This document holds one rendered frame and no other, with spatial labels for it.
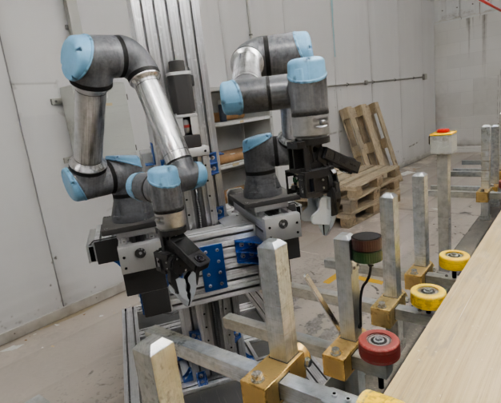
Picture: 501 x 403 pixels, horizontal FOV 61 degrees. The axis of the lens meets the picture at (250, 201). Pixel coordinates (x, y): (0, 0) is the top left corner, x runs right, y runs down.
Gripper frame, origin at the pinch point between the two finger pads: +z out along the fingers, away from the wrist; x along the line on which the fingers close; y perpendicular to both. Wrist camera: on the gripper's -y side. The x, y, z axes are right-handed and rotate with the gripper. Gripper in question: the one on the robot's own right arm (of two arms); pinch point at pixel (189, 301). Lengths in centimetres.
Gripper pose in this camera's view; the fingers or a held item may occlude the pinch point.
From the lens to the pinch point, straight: 113.7
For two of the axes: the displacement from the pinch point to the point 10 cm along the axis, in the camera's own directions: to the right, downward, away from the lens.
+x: -6.9, 2.4, -6.8
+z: 1.2, 9.7, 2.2
